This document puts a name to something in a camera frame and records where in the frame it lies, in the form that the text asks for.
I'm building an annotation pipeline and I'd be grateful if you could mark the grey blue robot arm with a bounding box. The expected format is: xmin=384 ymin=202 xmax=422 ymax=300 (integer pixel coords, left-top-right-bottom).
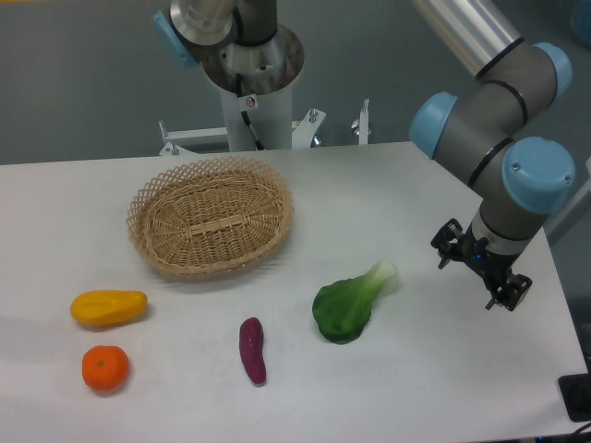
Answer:
xmin=152 ymin=1 xmax=575 ymax=310

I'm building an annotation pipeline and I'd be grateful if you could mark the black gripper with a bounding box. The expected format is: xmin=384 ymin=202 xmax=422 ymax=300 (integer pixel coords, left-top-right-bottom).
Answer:
xmin=430 ymin=219 xmax=533 ymax=312

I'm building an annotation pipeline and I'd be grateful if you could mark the black base cable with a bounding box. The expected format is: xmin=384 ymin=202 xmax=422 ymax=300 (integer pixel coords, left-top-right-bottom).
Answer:
xmin=234 ymin=72 xmax=267 ymax=152

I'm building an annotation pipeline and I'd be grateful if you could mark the green bok choy vegetable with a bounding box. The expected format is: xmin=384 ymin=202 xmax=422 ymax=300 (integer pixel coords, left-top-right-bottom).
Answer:
xmin=312 ymin=260 xmax=399 ymax=344

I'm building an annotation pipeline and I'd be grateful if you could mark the purple sweet potato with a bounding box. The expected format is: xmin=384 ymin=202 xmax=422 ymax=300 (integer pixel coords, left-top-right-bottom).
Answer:
xmin=239 ymin=317 xmax=267 ymax=386

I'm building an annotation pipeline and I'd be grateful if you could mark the white metal base frame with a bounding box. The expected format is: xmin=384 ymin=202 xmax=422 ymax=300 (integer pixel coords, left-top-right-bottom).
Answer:
xmin=158 ymin=98 xmax=372 ymax=156

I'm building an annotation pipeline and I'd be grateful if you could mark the orange mandarin fruit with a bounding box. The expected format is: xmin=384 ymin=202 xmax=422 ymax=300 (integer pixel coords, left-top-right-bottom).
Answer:
xmin=81 ymin=345 xmax=130 ymax=391

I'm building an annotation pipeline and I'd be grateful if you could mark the black device at table edge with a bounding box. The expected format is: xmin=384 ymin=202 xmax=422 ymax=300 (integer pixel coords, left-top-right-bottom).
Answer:
xmin=558 ymin=373 xmax=590 ymax=423

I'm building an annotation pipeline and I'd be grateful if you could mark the yellow papaya fruit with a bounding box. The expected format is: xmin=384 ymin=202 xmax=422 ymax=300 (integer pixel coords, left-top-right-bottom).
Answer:
xmin=70 ymin=290 xmax=149 ymax=328

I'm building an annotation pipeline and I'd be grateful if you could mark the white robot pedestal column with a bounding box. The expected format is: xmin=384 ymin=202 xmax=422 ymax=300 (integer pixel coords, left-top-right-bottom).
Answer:
xmin=202 ymin=24 xmax=305 ymax=152

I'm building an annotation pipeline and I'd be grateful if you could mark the woven wicker basket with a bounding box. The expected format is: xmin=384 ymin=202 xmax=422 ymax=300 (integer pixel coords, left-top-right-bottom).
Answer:
xmin=127 ymin=156 xmax=294 ymax=278

